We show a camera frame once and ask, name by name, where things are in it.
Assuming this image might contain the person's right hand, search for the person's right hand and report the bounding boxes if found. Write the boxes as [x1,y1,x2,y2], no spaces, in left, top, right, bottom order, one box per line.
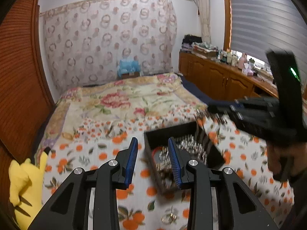
[266,142,306,182]

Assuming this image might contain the blue tissue gift box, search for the blue tissue gift box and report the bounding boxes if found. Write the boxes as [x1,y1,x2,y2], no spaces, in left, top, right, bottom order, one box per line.
[117,59,141,78]

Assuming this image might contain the gold finger rings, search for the gold finger rings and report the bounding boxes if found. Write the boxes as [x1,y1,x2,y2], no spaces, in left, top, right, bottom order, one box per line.
[161,212,179,225]

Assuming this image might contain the pearl bead necklace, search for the pearl bead necklace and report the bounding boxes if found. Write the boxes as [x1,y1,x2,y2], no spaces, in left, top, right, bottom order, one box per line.
[155,109,229,170]

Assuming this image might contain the stack of folded clothes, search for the stack of folded clothes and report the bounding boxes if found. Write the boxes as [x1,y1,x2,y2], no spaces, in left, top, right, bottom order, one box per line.
[181,34,219,58]

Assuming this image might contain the wooden louvered wardrobe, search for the wooden louvered wardrobe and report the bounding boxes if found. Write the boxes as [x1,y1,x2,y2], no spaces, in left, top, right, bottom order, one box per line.
[0,0,56,168]

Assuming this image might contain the bottles and clutter on sideboard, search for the bottles and clutter on sideboard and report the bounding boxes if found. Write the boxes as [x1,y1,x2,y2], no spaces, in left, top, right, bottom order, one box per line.
[216,50,274,83]

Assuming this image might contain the circle pattern lace curtain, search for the circle pattern lace curtain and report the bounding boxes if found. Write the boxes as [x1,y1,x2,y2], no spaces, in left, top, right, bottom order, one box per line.
[43,0,177,92]

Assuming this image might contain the orange print tablecloth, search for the orange print tablecloth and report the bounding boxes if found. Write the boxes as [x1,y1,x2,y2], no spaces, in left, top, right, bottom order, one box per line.
[35,109,296,230]

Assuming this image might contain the red cord bracelet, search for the red cord bracelet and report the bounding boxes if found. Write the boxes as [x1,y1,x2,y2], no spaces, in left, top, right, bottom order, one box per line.
[151,146,169,166]

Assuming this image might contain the yellow plush toy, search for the yellow plush toy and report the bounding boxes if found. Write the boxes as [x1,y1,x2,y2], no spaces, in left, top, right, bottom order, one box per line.
[8,147,50,229]

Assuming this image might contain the floral bed quilt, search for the floral bed quilt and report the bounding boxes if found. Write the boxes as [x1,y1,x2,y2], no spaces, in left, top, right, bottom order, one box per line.
[36,73,211,155]

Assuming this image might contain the black square jewelry box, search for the black square jewelry box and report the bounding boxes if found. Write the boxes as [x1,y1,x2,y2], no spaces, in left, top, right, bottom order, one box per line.
[144,121,225,194]

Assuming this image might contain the wooden sideboard cabinet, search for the wooden sideboard cabinet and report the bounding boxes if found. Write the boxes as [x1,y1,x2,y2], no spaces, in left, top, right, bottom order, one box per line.
[178,51,278,101]

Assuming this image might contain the beige tied window curtain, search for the beige tied window curtain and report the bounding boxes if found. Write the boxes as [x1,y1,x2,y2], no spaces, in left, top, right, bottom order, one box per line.
[197,0,211,43]

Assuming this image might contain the grey zebra window blind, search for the grey zebra window blind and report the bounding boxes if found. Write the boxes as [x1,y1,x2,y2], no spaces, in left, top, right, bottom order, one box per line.
[227,0,307,68]

